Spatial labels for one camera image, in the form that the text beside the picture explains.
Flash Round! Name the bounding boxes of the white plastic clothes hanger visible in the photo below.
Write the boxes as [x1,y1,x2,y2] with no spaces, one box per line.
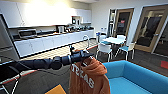
[81,33,92,52]

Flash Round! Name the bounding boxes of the orange hooded sweatshirt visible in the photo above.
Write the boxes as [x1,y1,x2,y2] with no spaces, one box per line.
[68,56,112,94]

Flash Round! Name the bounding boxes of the white dining chair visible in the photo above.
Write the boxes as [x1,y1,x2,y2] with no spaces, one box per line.
[96,42,114,63]
[115,32,127,40]

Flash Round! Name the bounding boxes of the blue waste bin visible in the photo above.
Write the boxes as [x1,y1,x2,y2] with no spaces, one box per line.
[95,31,101,43]

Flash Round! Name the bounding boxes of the teal dining chair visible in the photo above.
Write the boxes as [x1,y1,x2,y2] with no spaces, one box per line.
[117,41,137,61]
[99,32,111,46]

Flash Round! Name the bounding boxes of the white square table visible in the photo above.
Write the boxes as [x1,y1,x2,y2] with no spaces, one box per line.
[102,36,127,45]

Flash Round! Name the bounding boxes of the white kitchen base cabinets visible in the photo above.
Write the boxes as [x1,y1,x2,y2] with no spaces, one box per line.
[13,29,96,59]

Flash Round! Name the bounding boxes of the wooden framed glass door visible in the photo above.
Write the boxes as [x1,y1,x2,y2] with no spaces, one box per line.
[134,3,168,55]
[112,7,135,39]

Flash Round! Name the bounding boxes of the blue sofa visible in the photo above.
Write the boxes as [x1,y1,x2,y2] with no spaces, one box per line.
[101,59,168,94]

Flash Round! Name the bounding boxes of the dark microwave oven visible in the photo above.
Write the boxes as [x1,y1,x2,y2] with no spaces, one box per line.
[17,28,38,38]

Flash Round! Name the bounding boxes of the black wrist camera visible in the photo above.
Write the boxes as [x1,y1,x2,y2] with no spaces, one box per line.
[68,44,77,55]

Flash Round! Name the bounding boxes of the white kitchen wall cabinets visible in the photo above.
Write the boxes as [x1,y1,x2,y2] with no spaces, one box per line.
[0,1,93,29]

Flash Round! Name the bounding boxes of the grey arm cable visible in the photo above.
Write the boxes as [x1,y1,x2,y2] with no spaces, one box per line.
[0,54,22,85]

